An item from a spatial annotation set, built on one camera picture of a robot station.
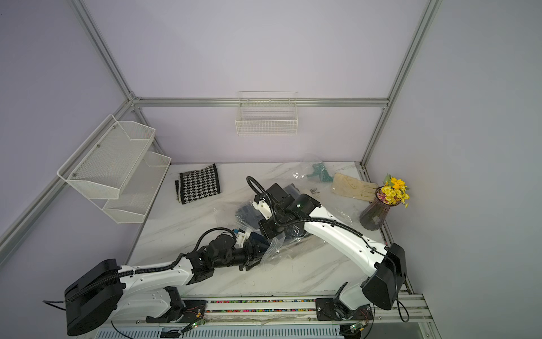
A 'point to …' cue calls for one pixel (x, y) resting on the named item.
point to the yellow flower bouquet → (394, 191)
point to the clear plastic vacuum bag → (309, 179)
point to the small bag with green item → (315, 170)
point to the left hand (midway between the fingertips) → (268, 256)
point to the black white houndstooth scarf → (196, 184)
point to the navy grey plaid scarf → (249, 218)
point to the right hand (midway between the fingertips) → (265, 234)
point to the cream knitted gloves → (353, 187)
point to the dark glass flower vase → (374, 213)
